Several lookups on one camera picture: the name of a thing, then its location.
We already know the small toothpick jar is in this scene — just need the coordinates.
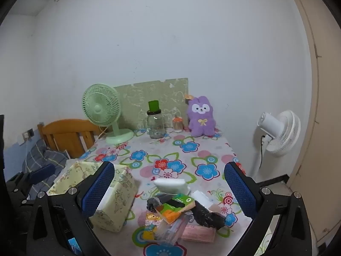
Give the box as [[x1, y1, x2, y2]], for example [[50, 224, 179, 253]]
[[173, 116, 184, 133]]

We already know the wooden chair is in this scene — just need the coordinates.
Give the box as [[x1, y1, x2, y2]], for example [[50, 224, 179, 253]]
[[37, 119, 103, 160]]

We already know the clear plastic packet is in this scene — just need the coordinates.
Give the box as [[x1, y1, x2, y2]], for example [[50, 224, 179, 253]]
[[156, 215, 192, 246]]

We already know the pink packet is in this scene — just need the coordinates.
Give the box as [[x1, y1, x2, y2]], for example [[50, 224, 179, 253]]
[[181, 224, 217, 243]]

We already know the green patterned board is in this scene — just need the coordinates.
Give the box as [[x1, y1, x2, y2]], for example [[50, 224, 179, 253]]
[[113, 78, 189, 130]]

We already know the white towel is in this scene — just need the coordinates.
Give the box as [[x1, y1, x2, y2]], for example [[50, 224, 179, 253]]
[[154, 179, 191, 195]]

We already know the black plastic bag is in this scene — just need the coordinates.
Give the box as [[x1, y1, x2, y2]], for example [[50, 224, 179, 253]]
[[186, 200, 227, 230]]

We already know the green desk fan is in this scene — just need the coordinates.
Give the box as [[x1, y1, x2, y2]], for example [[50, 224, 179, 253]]
[[82, 83, 134, 145]]

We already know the yellow cartoon packet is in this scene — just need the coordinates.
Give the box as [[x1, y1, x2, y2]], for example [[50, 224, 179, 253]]
[[139, 211, 163, 242]]

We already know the white standing fan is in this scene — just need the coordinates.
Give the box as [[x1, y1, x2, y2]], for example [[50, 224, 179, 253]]
[[249, 109, 301, 179]]

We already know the yellow fabric storage box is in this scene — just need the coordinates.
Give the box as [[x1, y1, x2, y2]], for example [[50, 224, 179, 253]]
[[46, 161, 137, 232]]

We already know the glass jar mug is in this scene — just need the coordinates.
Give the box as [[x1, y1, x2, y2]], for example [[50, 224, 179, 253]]
[[146, 109, 165, 139]]

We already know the black fan cable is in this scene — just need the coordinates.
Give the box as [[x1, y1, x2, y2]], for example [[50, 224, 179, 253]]
[[259, 135, 268, 170]]

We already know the blue plaid bedding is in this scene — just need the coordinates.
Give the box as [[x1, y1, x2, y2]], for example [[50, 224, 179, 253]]
[[5, 139, 70, 200]]

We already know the white tissue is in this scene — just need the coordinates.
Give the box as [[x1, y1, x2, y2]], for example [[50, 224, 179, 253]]
[[190, 190, 214, 206]]

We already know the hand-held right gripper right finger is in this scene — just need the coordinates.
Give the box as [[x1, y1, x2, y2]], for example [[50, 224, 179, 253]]
[[224, 161, 312, 256]]

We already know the green orange packet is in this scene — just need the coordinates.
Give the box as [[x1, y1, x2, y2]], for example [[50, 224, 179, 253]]
[[155, 194, 196, 224]]

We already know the purple plush rabbit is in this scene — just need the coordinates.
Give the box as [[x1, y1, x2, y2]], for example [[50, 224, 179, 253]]
[[186, 95, 217, 137]]

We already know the grey sock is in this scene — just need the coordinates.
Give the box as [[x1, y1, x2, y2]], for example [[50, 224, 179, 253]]
[[146, 193, 176, 211]]

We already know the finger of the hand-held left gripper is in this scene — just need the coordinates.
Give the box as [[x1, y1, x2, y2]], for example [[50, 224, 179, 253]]
[[5, 163, 56, 192]]

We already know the beige door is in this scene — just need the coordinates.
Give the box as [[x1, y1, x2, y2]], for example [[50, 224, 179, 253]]
[[282, 0, 341, 251]]

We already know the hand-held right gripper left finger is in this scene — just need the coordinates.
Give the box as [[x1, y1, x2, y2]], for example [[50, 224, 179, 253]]
[[26, 161, 116, 256]]

